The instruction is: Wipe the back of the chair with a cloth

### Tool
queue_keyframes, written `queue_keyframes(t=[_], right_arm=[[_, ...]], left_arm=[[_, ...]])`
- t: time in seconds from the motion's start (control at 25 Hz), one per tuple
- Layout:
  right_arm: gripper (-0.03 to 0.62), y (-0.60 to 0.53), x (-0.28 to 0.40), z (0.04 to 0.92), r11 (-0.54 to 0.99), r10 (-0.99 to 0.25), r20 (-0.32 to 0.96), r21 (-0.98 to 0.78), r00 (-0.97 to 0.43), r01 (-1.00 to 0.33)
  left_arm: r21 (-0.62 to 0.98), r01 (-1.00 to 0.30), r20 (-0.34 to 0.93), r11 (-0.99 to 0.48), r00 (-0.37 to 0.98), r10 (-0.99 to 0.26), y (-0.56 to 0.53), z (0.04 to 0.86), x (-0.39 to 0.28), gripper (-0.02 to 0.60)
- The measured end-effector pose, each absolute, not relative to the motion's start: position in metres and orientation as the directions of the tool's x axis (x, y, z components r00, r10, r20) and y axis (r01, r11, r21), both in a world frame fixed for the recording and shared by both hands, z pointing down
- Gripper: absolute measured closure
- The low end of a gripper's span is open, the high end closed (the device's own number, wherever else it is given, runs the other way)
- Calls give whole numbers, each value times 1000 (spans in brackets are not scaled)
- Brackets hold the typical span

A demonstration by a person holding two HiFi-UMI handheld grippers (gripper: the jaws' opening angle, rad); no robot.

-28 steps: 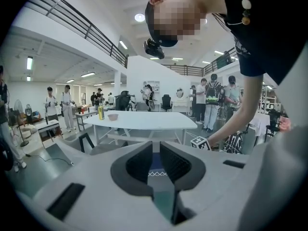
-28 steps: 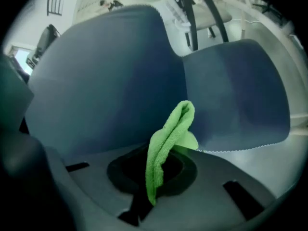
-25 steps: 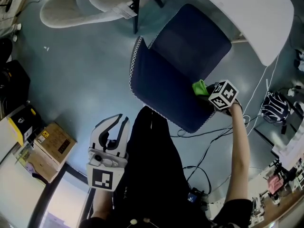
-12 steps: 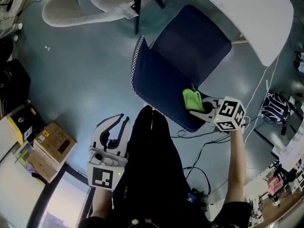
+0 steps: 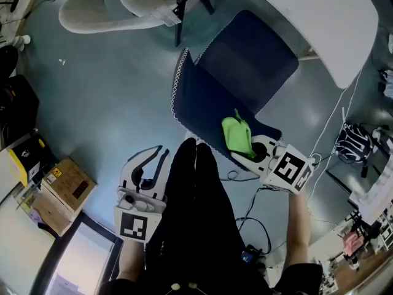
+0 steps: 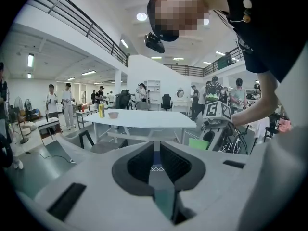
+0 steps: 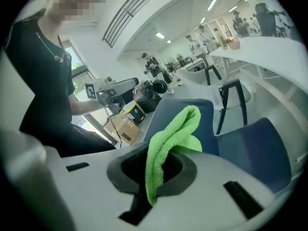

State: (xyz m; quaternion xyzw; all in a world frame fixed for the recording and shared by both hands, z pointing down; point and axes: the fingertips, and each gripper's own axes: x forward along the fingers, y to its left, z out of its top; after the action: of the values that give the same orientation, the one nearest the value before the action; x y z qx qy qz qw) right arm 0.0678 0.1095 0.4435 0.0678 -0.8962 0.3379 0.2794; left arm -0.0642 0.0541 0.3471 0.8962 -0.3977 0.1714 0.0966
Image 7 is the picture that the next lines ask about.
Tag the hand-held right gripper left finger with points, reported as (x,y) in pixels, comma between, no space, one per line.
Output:
(96,189)

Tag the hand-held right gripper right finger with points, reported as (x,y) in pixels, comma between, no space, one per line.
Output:
(192,210)

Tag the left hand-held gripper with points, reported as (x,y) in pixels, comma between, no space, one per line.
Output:
(91,90)

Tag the green microfibre cloth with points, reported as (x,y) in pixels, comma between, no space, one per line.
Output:
(173,129)

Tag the dark blue chair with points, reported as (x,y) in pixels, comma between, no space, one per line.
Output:
(252,148)

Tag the person's left forearm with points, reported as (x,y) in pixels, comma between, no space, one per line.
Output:
(84,106)

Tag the grey chair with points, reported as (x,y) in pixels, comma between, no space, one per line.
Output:
(192,76)

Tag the black office chair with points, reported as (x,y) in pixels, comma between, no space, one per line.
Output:
(264,20)

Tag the yellow black case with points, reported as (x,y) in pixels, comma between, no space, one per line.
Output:
(136,113)

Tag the glass window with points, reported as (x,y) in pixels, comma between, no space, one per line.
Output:
(79,80)

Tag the small labelled cardboard box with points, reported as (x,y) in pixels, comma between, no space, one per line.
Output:
(125,131)

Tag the black balcony railing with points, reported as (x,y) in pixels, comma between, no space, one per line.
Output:
(107,42)

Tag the person's body in black clothes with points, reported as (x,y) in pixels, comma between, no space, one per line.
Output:
(48,80)

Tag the yellow bottle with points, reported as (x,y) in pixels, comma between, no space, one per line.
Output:
(222,41)

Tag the tan bowl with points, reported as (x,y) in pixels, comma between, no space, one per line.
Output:
(234,44)

